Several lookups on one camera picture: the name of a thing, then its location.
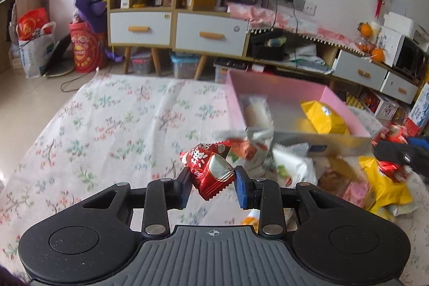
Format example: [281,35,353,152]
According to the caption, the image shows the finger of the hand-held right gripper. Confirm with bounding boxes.
[406,136,429,148]
[373,140,429,180]

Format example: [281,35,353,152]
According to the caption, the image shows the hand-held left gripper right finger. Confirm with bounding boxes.
[235,166,349,237]

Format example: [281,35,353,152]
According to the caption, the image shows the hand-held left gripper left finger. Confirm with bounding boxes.
[81,167,194,240]

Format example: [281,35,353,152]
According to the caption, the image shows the red snack packet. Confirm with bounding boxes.
[180,143,235,201]
[377,123,411,183]

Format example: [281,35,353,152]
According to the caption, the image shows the yellow snack packet round logo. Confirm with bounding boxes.
[358,155,413,217]

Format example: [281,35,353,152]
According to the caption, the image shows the pink cardboard box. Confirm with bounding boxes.
[225,69,384,158]

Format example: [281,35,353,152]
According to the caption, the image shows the orange white snack packet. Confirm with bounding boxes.
[241,209,262,227]

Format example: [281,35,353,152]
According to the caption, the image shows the blue white carton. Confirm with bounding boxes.
[410,83,429,130]

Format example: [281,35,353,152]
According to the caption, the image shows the white strawberry print snack packet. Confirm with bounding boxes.
[214,128,274,173]

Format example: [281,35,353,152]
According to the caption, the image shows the red white gift box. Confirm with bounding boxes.
[345,88,400,120]

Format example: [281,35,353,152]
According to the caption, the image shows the white crinkled snack packet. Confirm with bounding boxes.
[271,143,317,188]

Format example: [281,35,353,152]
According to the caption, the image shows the small yellow snack packet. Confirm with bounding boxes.
[300,100,351,136]

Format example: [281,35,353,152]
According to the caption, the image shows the pale white snack packet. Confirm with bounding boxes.
[242,96,274,133]

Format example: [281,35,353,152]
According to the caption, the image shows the wooden media stand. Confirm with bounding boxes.
[246,21,423,106]

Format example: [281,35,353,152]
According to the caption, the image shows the microwave oven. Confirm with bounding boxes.
[377,26,429,76]

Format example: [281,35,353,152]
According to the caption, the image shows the glass jar of oranges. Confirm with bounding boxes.
[356,36,373,54]

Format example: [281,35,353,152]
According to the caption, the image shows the white foam box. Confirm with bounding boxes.
[383,12,427,39]

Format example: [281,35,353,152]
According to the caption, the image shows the blue lid storage box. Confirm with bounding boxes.
[169,53,202,80]

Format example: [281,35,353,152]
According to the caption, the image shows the loose papers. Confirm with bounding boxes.
[285,43,334,73]

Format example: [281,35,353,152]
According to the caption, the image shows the clear plastic storage box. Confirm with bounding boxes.
[130,49,155,75]

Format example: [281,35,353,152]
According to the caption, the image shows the black bag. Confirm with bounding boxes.
[251,30,287,61]

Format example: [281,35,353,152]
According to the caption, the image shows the low wooden drawer cabinet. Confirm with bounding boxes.
[172,8,250,81]

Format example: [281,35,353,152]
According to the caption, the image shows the pink cloth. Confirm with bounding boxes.
[228,2,363,53]

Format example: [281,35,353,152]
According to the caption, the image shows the tall wooden shelf cabinet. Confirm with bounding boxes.
[107,0,192,76]

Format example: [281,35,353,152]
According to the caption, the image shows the red printed bag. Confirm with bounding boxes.
[68,21,109,73]

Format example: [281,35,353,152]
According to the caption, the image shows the black laptop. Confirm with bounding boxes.
[40,34,73,77]

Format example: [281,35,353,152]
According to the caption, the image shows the white shopping bag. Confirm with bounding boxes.
[18,22,56,79]

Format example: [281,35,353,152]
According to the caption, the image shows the purple plush toy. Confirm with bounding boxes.
[73,0,123,63]

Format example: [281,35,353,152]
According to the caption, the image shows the red gift bag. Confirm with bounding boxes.
[16,8,50,40]

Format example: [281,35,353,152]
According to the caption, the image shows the black floor cable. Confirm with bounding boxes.
[60,68,112,93]

